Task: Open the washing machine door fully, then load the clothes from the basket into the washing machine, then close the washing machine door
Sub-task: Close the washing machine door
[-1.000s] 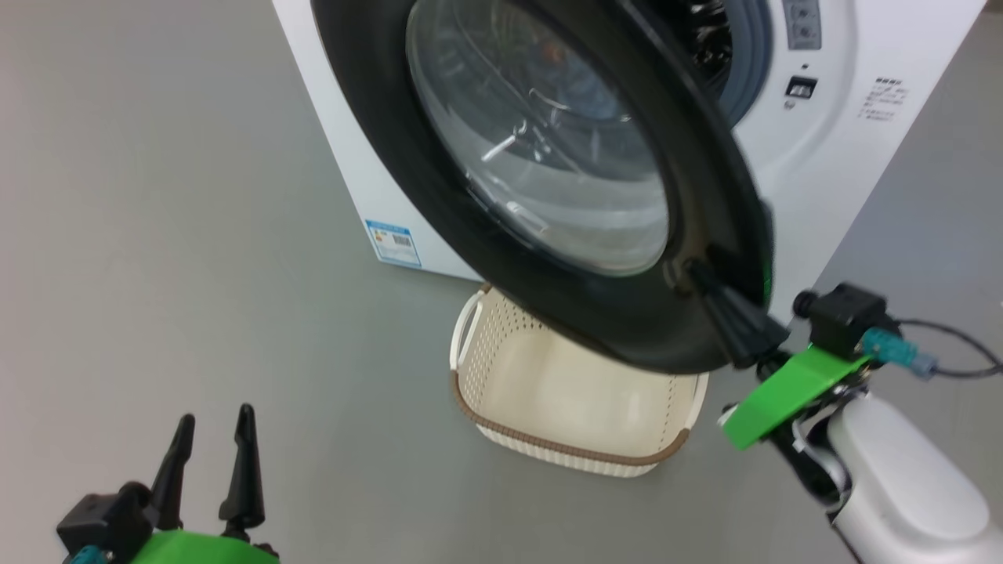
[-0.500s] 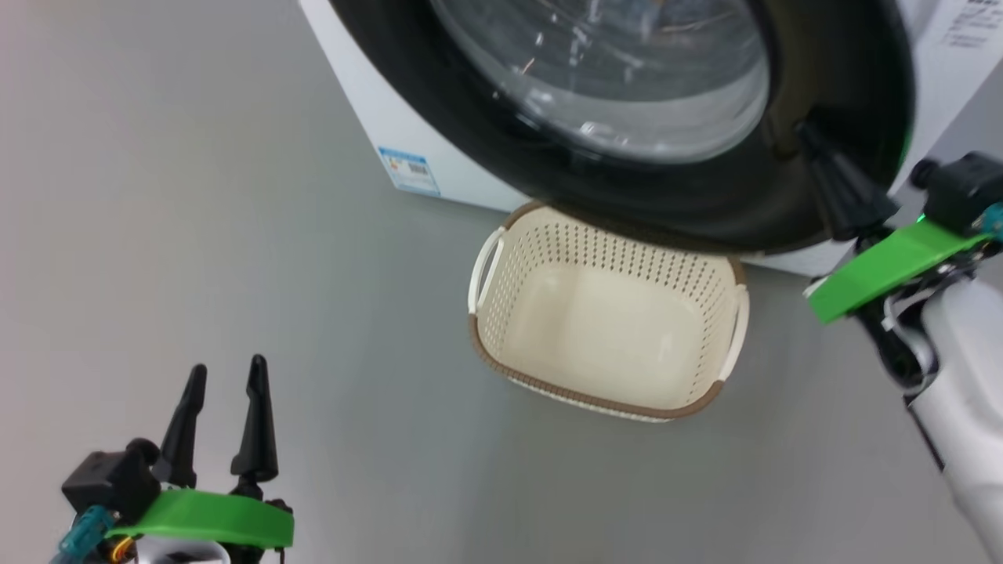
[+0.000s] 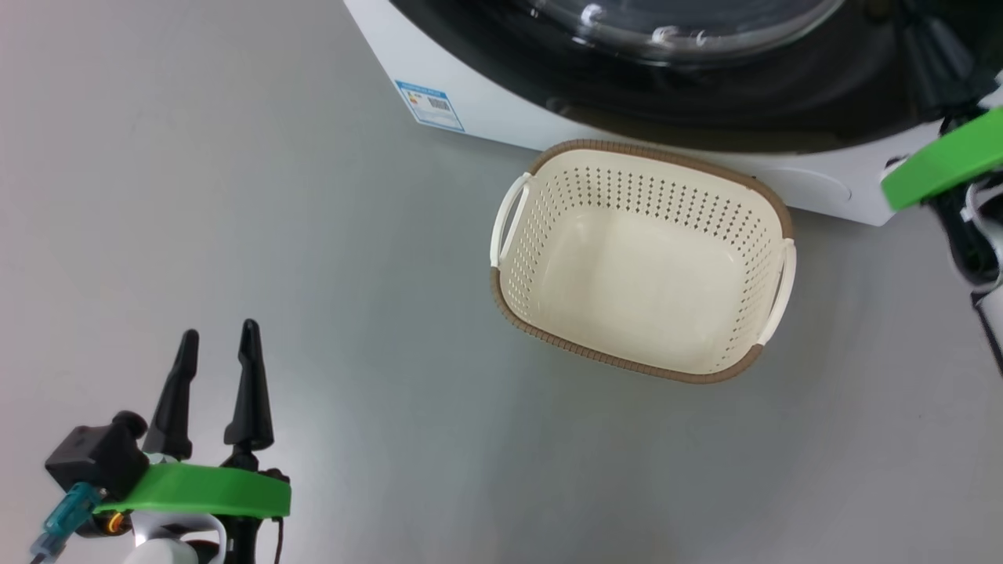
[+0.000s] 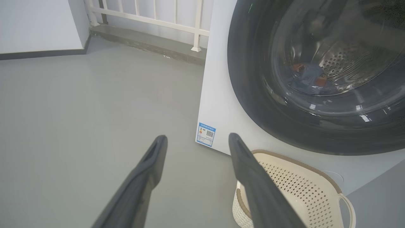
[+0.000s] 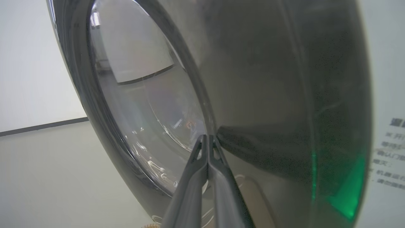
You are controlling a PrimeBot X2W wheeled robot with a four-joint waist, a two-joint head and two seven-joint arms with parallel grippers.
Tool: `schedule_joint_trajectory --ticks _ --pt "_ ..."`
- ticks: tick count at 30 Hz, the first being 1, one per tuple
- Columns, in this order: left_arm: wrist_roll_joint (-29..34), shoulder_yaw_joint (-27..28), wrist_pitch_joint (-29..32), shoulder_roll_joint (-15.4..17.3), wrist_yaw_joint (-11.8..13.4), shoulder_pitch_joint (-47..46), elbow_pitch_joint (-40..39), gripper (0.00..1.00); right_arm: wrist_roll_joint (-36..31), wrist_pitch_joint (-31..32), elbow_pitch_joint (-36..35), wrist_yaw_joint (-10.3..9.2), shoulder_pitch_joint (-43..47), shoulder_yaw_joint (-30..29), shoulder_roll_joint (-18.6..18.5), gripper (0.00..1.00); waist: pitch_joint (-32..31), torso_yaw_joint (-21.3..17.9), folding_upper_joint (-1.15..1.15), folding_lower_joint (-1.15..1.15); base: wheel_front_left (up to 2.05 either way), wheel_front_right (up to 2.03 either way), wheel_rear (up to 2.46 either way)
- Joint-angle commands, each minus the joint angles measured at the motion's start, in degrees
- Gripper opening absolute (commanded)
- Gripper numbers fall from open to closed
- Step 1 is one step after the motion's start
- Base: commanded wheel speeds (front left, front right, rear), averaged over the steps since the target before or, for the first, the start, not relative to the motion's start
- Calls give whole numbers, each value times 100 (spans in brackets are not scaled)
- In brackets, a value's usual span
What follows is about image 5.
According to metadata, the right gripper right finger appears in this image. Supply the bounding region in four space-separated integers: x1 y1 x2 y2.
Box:
207 135 255 228

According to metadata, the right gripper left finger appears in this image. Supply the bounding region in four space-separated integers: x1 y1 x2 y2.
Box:
161 135 209 228

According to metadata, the dark grey washing machine door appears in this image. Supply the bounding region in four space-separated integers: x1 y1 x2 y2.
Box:
46 0 373 228

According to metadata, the white front-load washing machine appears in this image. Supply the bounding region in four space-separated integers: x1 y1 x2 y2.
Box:
354 0 405 228

